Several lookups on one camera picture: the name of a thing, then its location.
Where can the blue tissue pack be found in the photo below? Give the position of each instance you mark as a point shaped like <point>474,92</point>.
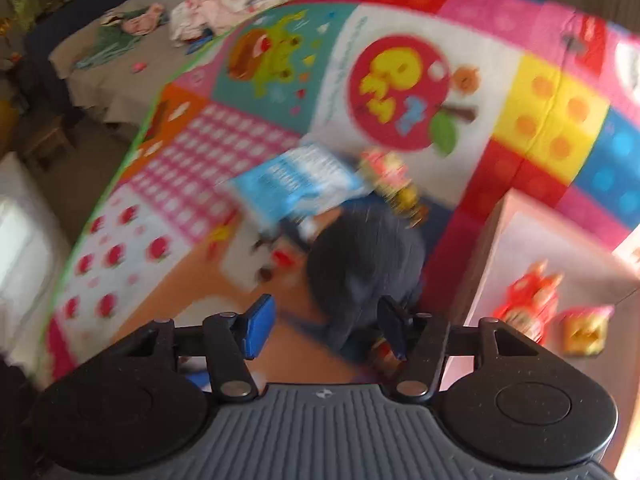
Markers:
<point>299,183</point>

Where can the colourful cartoon play mat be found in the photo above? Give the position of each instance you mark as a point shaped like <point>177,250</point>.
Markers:
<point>477,97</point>

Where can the grey sofa with clothes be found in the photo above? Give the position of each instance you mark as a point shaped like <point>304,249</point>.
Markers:
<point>114,66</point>

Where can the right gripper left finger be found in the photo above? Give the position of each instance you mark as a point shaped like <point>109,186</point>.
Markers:
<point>214,354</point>

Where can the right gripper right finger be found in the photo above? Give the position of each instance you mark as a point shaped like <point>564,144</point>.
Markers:
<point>423,343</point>

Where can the small green red figurine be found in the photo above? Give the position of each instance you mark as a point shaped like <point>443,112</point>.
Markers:
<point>388,175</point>

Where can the red daruma doll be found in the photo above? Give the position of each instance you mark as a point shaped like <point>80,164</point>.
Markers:
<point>531,302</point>

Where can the pink cardboard box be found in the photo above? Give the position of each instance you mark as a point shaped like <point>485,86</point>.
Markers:
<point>520,233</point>

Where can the black plush mouse toy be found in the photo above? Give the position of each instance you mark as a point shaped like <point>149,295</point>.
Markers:
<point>365,254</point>

